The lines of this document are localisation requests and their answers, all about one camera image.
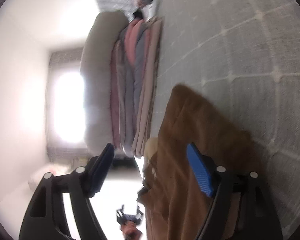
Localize brown coat with fleece collar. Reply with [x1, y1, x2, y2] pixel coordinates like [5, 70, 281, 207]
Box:
[138, 85, 263, 239]

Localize left hand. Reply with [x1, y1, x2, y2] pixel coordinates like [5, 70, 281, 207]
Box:
[120, 221, 142, 240]

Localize large grey pillow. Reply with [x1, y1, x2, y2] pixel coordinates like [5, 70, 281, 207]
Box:
[80, 10, 129, 156]

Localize stack of folded quilts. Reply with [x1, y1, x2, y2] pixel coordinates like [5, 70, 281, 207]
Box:
[110, 17, 162, 158]

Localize grey checked bed cover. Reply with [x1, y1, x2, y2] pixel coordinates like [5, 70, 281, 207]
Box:
[151, 0, 300, 238]

